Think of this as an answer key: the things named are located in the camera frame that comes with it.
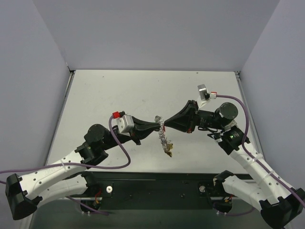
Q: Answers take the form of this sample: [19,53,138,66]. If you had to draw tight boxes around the large metal keyring band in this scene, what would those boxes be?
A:
[154,115,172,151]

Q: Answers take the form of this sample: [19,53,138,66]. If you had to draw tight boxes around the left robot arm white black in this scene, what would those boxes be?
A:
[1,113,161,220]

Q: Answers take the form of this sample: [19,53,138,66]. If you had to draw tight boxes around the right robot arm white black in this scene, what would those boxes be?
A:
[164,101,305,229]

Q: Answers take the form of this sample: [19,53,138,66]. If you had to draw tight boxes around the yellow key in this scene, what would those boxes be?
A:
[164,144,173,157]

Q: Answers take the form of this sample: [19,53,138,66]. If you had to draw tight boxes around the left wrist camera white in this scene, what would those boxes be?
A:
[112,111,134,134]

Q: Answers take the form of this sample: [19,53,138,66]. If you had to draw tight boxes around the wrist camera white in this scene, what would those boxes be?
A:
[112,111,134,134]
[196,84,217,108]

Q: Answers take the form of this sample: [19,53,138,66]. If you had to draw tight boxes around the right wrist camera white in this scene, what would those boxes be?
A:
[196,84,217,108]

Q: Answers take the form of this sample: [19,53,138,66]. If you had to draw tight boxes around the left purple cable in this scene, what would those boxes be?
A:
[0,115,132,215]

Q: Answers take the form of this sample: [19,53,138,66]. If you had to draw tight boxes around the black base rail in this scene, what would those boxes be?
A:
[59,171,253,210]

